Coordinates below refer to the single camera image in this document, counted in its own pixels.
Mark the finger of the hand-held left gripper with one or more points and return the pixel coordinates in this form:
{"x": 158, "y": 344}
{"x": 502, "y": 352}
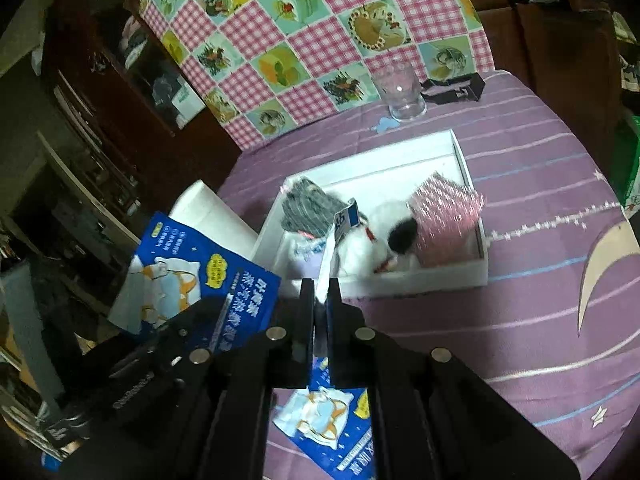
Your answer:
{"x": 205, "y": 325}

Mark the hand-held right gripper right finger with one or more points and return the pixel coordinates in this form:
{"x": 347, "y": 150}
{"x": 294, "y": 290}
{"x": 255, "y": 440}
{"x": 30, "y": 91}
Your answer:
{"x": 333, "y": 310}

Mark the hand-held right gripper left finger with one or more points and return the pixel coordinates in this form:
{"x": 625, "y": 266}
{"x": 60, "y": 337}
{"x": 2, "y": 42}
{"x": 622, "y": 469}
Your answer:
{"x": 307, "y": 310}

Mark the clear white label packet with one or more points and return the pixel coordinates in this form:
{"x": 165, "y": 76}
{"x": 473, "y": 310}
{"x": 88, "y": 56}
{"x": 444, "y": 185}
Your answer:
{"x": 307, "y": 252}

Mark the white plush toy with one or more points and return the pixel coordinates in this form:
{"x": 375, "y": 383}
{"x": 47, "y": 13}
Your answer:
{"x": 365, "y": 255}

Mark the blue printed packet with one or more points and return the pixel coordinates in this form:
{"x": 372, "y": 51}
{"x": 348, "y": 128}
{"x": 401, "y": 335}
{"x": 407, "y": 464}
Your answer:
{"x": 320, "y": 440}
{"x": 165, "y": 270}
{"x": 348, "y": 217}

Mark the grey plaid cloth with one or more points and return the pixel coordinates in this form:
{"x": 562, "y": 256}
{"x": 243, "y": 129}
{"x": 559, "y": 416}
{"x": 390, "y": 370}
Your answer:
{"x": 310, "y": 205}

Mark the white shallow tray box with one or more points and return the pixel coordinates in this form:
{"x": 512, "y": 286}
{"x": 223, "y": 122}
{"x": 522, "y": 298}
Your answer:
{"x": 380, "y": 165}

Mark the white box lid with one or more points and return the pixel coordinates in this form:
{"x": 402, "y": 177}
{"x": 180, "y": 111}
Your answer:
{"x": 210, "y": 210}

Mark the pink sequined pouch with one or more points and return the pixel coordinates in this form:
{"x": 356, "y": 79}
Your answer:
{"x": 445, "y": 220}

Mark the purple striped bedsheet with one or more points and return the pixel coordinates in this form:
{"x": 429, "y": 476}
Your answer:
{"x": 500, "y": 310}

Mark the small light blue object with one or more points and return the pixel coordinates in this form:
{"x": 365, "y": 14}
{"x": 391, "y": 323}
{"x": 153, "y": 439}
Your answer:
{"x": 384, "y": 124}

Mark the clear drinking glass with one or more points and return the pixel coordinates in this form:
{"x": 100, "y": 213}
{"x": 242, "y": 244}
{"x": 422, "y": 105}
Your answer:
{"x": 400, "y": 90}

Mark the dark wooden cabinet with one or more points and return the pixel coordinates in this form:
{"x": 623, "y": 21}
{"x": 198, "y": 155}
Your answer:
{"x": 100, "y": 110}

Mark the pink checkered printed cloth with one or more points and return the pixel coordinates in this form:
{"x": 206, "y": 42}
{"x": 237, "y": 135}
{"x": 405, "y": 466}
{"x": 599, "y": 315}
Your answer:
{"x": 300, "y": 35}

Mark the green cardboard box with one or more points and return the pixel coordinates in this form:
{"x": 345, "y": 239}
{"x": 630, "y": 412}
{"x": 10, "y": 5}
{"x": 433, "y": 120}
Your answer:
{"x": 631, "y": 160}

